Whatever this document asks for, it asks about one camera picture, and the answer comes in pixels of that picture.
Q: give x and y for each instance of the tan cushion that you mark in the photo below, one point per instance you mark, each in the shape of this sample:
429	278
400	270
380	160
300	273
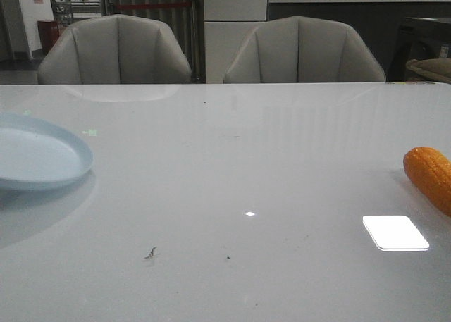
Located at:
435	69

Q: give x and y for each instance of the right beige upholstered chair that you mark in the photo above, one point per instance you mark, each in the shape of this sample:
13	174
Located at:
301	49

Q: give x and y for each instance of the left beige upholstered chair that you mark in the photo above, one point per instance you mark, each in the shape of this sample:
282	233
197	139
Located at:
117	49

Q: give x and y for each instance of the grey counter with white top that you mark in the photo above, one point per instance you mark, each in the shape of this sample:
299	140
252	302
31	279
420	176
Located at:
394	30

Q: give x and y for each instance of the light blue round plate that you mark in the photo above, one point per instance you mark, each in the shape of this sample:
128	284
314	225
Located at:
38	155

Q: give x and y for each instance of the white cabinet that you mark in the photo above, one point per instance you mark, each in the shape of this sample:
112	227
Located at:
226	22

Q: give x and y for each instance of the red bin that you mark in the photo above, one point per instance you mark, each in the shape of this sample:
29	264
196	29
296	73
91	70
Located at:
48	34

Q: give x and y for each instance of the red barrier belt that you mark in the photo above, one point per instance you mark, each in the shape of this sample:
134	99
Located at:
123	7

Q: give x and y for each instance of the beige upholstered chair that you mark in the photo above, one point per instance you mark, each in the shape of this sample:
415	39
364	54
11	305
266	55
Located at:
301	49
117	49

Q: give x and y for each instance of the orange corn cob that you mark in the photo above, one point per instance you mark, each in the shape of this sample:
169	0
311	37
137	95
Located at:
429	170

